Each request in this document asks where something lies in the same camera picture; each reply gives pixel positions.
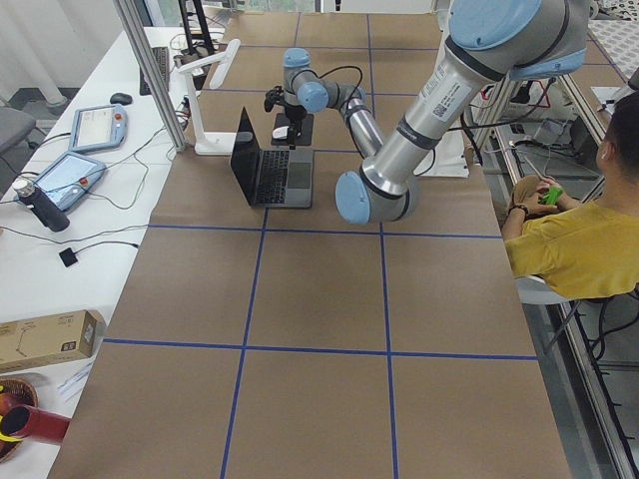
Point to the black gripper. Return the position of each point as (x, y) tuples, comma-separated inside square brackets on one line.
[(294, 112)]

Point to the black mouse pad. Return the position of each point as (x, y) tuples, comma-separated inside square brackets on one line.
[(304, 137)]

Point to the grey laptop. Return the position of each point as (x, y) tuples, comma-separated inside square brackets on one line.
[(271, 178)]

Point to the white computer mouse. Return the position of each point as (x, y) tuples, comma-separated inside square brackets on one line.
[(280, 133)]

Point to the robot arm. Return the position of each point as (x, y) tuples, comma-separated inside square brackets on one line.
[(486, 42)]

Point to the black computer mouse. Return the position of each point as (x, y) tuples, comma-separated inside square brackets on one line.
[(121, 99)]

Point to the upper teach pendant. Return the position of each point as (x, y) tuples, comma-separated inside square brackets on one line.
[(98, 128)]

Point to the teach pendant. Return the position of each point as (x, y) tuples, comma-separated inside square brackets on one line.
[(66, 181), (98, 128)]

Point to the lower teach pendant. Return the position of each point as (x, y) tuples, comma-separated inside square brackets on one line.
[(66, 181)]

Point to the small black square device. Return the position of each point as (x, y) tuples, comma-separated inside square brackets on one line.
[(68, 257)]

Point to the black water bottle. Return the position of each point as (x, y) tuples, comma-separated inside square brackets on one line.
[(31, 196)]

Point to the person in yellow shirt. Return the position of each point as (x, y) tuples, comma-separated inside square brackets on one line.
[(582, 250)]

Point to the cardboard box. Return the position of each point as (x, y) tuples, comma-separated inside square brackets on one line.
[(49, 339)]

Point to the woven basket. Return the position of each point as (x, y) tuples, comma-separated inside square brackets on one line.
[(14, 392)]

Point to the red cylinder container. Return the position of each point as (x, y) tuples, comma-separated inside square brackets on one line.
[(26, 422)]

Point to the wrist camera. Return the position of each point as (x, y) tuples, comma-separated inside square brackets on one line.
[(274, 97)]

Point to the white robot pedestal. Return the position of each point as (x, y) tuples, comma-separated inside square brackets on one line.
[(447, 159)]

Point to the aluminium frame post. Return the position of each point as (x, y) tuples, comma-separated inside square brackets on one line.
[(133, 27)]

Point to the green handled tool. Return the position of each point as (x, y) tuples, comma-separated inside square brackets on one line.
[(552, 194)]

